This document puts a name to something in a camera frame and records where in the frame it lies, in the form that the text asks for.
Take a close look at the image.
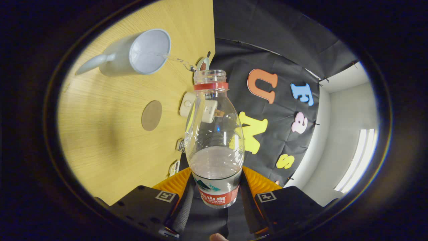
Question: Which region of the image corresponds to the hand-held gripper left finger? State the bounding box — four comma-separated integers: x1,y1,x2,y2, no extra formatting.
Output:
95,167,197,238

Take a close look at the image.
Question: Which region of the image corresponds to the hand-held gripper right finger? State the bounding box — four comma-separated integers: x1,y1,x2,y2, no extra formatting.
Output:
240,166,325,235

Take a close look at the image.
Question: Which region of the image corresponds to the clear plastic juice bottle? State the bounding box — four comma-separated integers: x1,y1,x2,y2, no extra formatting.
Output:
185,69,245,209

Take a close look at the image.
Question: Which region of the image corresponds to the round brown coaster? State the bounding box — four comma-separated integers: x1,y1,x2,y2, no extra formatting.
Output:
141,100,163,131

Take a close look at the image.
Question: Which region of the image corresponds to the white cup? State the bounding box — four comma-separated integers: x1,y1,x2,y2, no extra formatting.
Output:
75,28,172,77

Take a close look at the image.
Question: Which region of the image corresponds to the white divided tray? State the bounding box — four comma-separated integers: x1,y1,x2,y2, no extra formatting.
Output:
168,160,181,177

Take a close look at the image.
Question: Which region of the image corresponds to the wooden table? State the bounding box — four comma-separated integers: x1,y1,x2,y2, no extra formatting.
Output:
57,0,216,206

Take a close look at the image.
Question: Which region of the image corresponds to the white toaster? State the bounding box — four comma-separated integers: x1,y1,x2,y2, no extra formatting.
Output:
179,92,218,124

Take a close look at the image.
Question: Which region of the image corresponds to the large ceiling light panel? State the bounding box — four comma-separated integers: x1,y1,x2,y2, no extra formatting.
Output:
334,129,377,193

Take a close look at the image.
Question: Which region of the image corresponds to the pale green plate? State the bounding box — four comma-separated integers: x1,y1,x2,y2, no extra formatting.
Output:
196,57,211,72

